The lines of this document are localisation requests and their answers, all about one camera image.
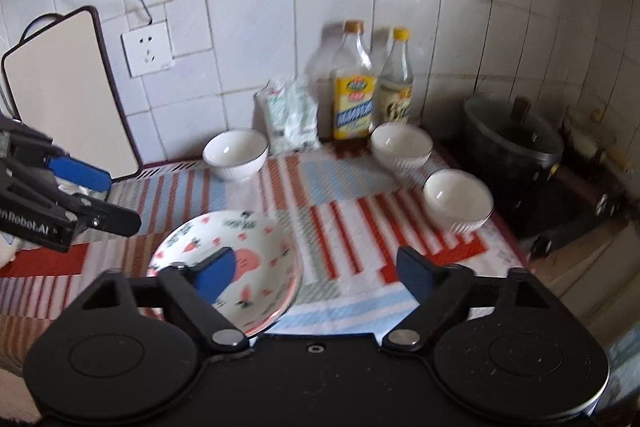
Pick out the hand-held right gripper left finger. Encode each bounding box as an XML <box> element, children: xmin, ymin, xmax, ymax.
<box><xmin>80</xmin><ymin>247</ymin><xmax>251</xmax><ymax>354</ymax></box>

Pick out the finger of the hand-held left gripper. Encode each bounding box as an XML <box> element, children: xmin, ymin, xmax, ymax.
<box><xmin>52</xmin><ymin>189</ymin><xmax>142</xmax><ymax>237</ymax></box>
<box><xmin>45</xmin><ymin>154</ymin><xmax>113</xmax><ymax>192</ymax></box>

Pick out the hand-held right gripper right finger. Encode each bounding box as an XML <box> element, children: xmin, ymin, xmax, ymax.
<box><xmin>382</xmin><ymin>246</ymin><xmax>556</xmax><ymax>353</ymax></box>

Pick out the pink rabbit print plate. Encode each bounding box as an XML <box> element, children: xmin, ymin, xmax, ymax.
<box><xmin>146</xmin><ymin>210</ymin><xmax>304</xmax><ymax>339</ymax></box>

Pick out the cream cutting board dark rim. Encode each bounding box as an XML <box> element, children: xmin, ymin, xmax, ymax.
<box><xmin>1</xmin><ymin>6</ymin><xmax>142</xmax><ymax>184</ymax></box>

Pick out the striped red blue table cloth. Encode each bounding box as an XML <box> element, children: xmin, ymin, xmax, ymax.
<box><xmin>0</xmin><ymin>141</ymin><xmax>527</xmax><ymax>360</ymax></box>

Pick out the white ribbed bowl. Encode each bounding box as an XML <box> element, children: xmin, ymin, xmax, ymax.
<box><xmin>202</xmin><ymin>128</ymin><xmax>271</xmax><ymax>182</ymax></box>
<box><xmin>423</xmin><ymin>168</ymin><xmax>495</xmax><ymax>235</ymax></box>
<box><xmin>370</xmin><ymin>123</ymin><xmax>434</xmax><ymax>172</ymax></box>

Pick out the black gas stove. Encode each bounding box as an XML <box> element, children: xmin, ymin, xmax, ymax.
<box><xmin>450</xmin><ymin>142</ymin><xmax>632</xmax><ymax>260</ymax></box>

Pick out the black pot with glass lid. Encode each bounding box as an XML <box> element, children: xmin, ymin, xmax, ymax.
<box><xmin>462</xmin><ymin>94</ymin><xmax>621</xmax><ymax>219</ymax></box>

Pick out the white salt bag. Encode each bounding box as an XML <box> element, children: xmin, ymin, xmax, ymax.
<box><xmin>255</xmin><ymin>76</ymin><xmax>321</xmax><ymax>154</ymax></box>

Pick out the cooking wine bottle yellow label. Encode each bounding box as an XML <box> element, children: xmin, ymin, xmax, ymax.
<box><xmin>332</xmin><ymin>20</ymin><xmax>377</xmax><ymax>142</ymax></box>

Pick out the clear vinegar bottle yellow cap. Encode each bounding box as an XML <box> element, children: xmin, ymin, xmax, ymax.
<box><xmin>375</xmin><ymin>27</ymin><xmax>416</xmax><ymax>126</ymax></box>

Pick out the small cream enamel pot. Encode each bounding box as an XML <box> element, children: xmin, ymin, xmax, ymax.
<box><xmin>562</xmin><ymin>106</ymin><xmax>632</xmax><ymax>174</ymax></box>

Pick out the white wall socket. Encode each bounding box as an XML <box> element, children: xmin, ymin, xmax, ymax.
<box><xmin>121</xmin><ymin>20</ymin><xmax>175</xmax><ymax>78</ymax></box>

